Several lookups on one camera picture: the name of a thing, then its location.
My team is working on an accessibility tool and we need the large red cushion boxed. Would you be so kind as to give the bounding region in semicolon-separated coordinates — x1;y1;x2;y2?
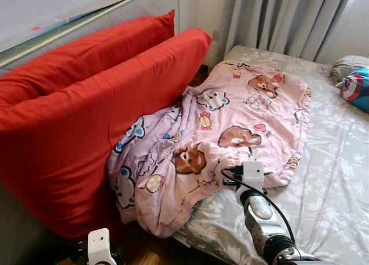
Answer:
0;10;176;107
0;28;213;240

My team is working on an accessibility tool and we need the grey floral bed sheet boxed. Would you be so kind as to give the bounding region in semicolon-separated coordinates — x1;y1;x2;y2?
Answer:
173;44;369;265

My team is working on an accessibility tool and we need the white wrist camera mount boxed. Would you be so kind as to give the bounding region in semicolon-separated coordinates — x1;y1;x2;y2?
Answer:
86;228;117;265
241;160;266;191

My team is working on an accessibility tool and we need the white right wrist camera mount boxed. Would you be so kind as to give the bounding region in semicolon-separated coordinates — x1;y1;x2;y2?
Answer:
241;160;266;191

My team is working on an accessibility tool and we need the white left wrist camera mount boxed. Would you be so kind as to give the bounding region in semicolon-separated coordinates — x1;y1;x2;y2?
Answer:
86;228;117;265

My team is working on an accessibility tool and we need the red striped bolster pillow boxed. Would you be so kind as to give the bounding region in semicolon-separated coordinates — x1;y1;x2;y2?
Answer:
339;66;369;113

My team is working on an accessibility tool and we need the grey pleated curtain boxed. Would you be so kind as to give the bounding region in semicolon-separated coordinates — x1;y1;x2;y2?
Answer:
222;0;353;63

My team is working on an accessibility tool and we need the pink cartoon print blanket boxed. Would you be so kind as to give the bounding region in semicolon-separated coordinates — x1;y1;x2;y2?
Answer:
107;59;313;238

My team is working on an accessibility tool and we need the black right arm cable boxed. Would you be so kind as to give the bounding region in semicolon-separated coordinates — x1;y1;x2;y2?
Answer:
221;166;298;245

